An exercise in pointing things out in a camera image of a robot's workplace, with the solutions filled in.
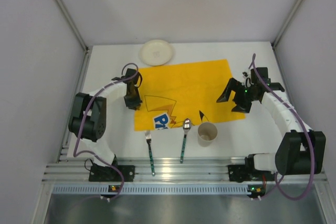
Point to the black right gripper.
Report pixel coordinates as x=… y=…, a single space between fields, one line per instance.
x=240 y=95

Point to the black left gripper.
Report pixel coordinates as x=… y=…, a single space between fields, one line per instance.
x=132 y=100

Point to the silver fork green handle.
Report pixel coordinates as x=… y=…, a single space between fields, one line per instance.
x=148 y=141

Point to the yellow cartoon placemat cloth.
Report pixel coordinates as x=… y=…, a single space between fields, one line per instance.
x=170 y=94

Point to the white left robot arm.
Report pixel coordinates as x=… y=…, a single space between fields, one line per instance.
x=89 y=115

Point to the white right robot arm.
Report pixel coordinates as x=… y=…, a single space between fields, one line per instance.
x=301 y=150

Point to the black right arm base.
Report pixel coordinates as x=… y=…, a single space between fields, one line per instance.
x=243 y=173

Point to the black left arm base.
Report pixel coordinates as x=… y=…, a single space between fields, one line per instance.
x=107 y=174

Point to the beige paper cup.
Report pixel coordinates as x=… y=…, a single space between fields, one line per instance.
x=206 y=133

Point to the cream round plate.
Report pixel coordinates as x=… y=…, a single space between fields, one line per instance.
x=156 y=52

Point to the silver spoon green handle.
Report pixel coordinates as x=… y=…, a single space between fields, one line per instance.
x=186 y=127

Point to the perforated grey cable duct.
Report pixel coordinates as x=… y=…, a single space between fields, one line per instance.
x=158 y=189

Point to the left aluminium corner post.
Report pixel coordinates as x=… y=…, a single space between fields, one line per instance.
x=70 y=22

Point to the aluminium corner post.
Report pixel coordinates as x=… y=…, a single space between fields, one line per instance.
x=70 y=22
x=287 y=22

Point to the right aluminium corner post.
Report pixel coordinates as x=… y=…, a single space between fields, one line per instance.
x=287 y=22

